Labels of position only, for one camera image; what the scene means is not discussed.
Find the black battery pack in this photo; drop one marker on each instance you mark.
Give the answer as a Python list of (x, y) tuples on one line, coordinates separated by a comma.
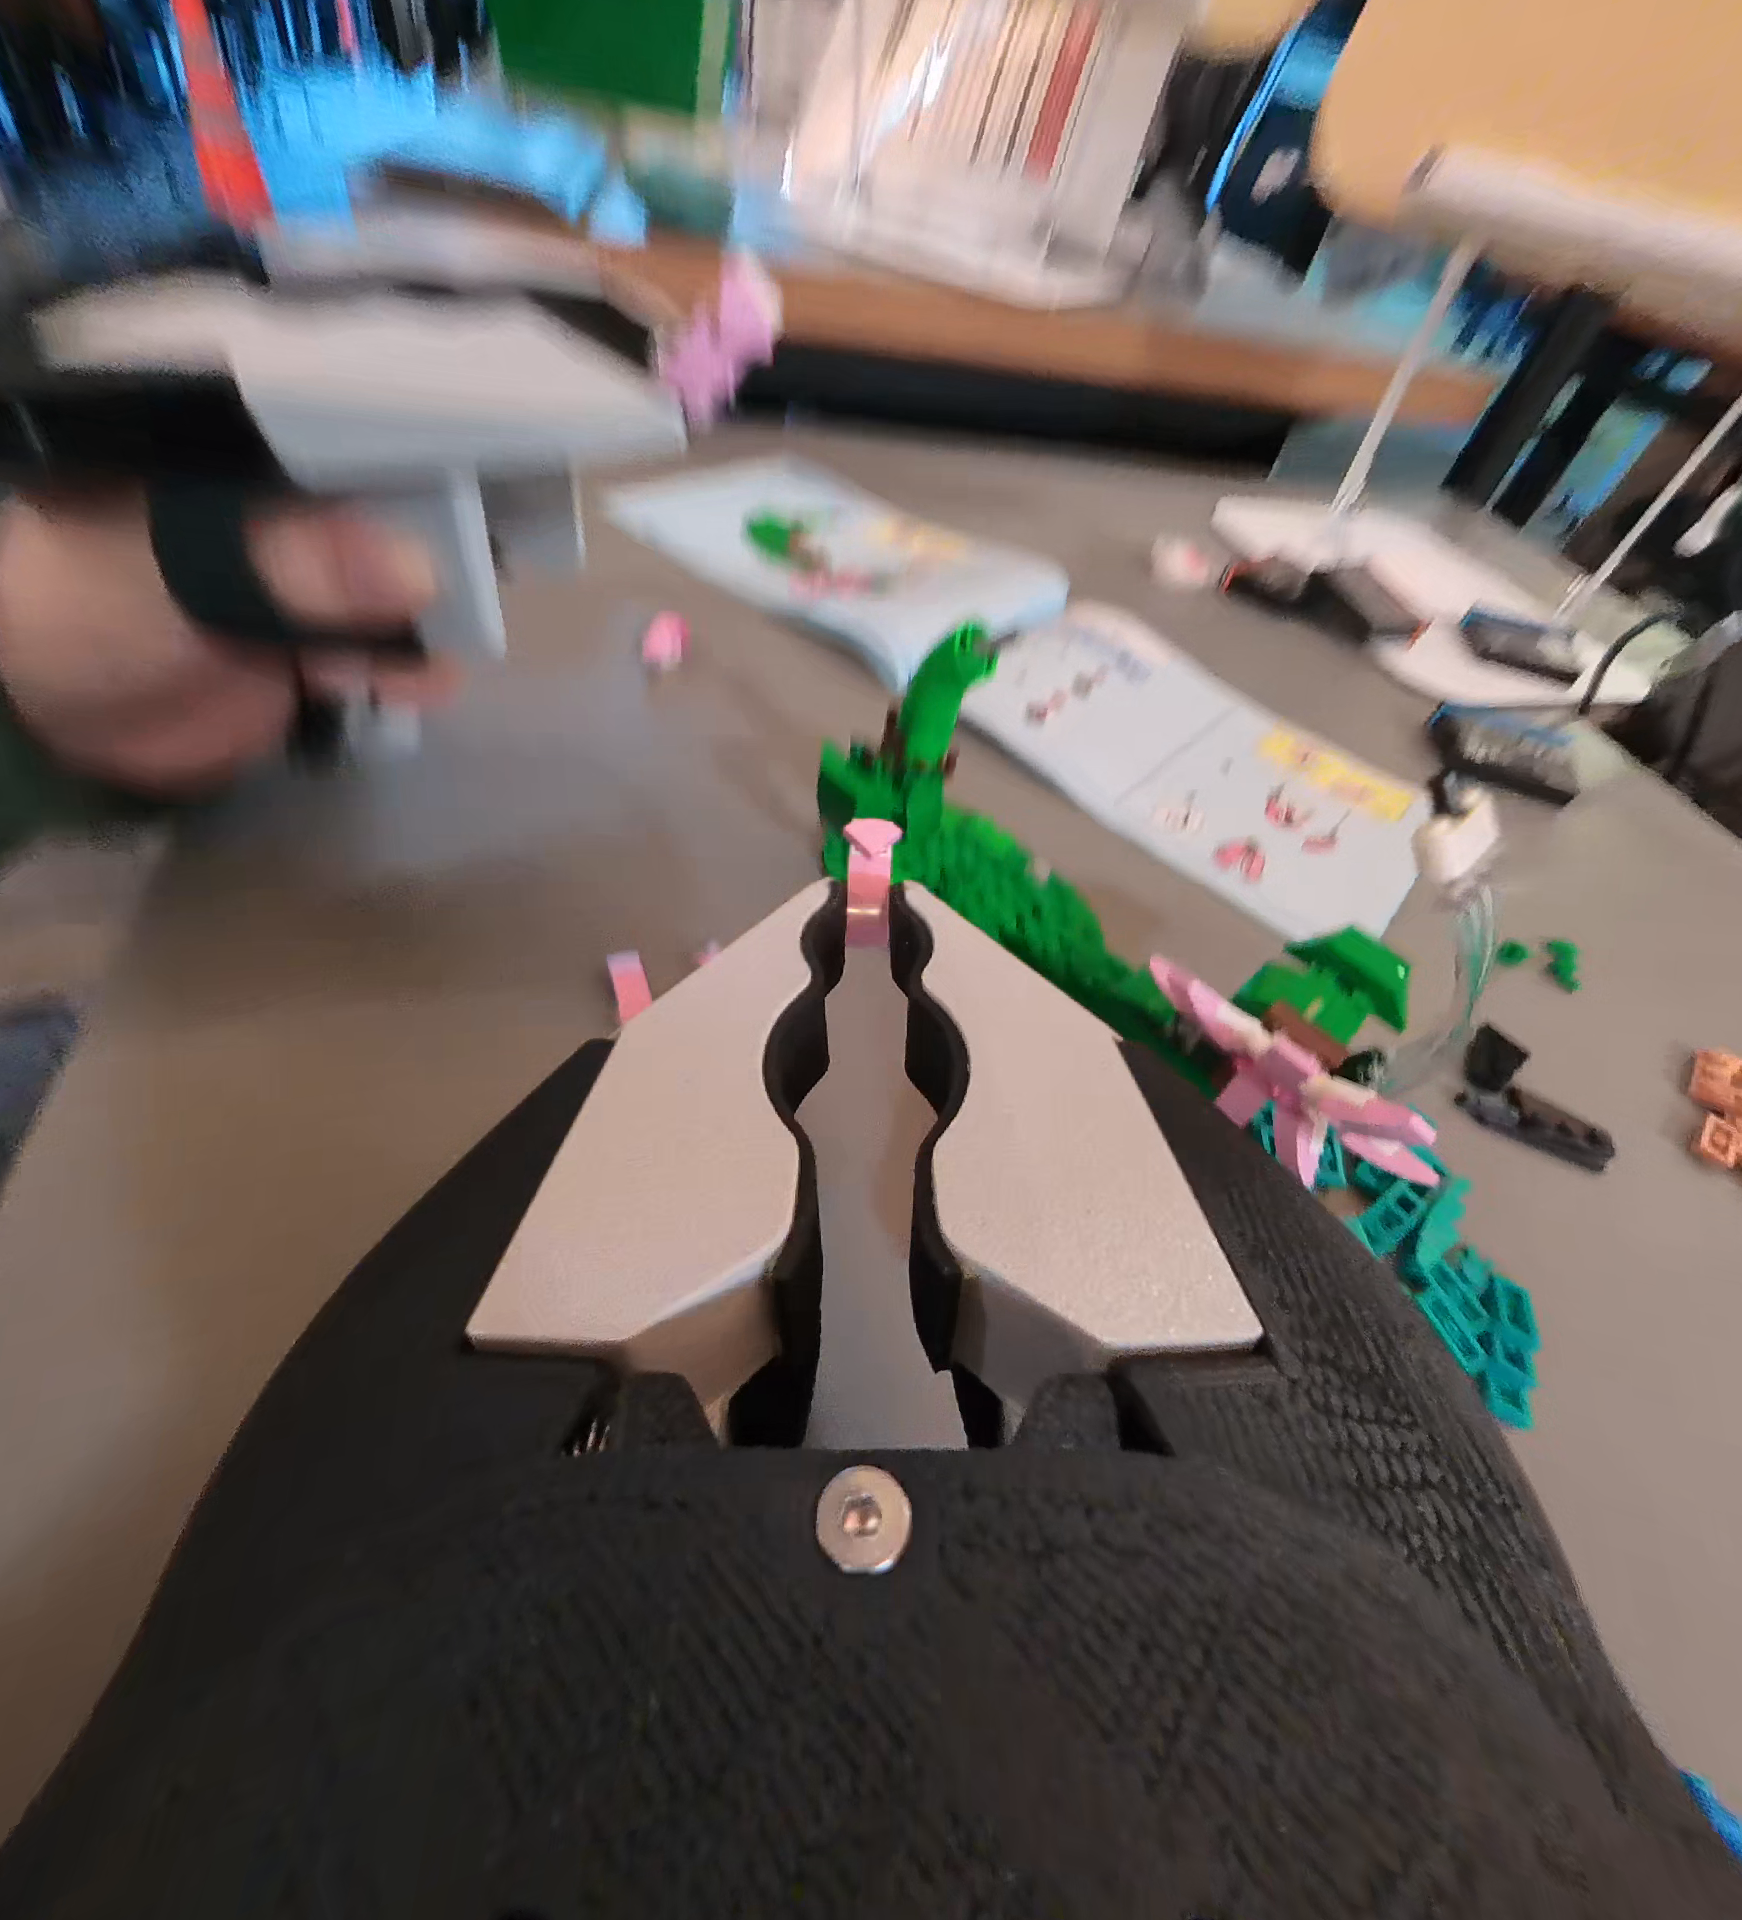
[(1350, 602), (1504, 751), (1519, 642), (1261, 584)]

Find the lego instruction booklet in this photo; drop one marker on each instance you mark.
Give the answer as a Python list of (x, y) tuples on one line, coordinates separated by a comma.
[(1156, 734)]

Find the wooden board stand white base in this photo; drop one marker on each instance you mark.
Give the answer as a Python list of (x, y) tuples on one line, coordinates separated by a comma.
[(1560, 91)]

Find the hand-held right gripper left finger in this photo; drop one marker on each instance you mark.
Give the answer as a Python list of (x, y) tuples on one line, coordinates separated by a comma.
[(630, 1200)]

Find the long black lego piece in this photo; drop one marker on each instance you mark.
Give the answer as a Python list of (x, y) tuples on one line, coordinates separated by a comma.
[(1539, 1133)]

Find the green lego leaf assembly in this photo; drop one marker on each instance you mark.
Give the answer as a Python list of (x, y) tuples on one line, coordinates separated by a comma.
[(1350, 969)]

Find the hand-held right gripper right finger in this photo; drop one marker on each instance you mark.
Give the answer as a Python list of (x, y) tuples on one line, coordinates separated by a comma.
[(1081, 1200)]

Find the small black lego piece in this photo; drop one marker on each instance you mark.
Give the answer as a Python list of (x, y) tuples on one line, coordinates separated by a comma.
[(1495, 1058)]

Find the wooden edged desk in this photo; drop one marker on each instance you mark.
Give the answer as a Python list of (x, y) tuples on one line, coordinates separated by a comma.
[(1037, 338)]

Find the pink lego petal piece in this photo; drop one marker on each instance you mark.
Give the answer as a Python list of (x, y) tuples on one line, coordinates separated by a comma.
[(721, 344)]

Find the black case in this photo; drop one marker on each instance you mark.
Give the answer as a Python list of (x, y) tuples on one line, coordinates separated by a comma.
[(1741, 751)]

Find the small pink lego stud piece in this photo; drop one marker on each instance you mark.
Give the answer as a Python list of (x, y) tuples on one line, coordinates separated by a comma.
[(667, 641)]

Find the green lego plant build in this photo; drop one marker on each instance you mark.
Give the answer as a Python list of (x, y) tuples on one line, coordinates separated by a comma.
[(939, 705)]

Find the blue lego piece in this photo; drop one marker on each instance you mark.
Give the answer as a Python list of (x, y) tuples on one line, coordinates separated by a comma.
[(1728, 1852)]

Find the pink lego flower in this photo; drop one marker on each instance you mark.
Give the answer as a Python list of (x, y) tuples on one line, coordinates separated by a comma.
[(1291, 1072)]

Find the person's left hand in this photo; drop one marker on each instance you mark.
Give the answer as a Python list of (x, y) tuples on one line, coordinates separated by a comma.
[(90, 644)]

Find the clear sleeve with printed sheets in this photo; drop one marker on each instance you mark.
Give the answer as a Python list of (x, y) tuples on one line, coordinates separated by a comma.
[(960, 134)]

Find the pile of teal lego bricks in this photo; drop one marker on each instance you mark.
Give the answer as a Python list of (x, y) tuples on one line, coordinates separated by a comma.
[(1470, 1305)]

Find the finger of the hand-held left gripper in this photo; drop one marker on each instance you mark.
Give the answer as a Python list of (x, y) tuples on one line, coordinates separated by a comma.
[(436, 273), (436, 390)]

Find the green box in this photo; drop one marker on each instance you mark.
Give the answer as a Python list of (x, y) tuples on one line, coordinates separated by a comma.
[(601, 44)]

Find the narrow pink lego piece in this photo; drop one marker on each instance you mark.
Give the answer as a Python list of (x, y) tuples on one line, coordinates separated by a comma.
[(871, 885)]

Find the flat pink lego tile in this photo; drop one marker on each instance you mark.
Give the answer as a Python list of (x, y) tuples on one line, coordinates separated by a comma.
[(630, 986)]

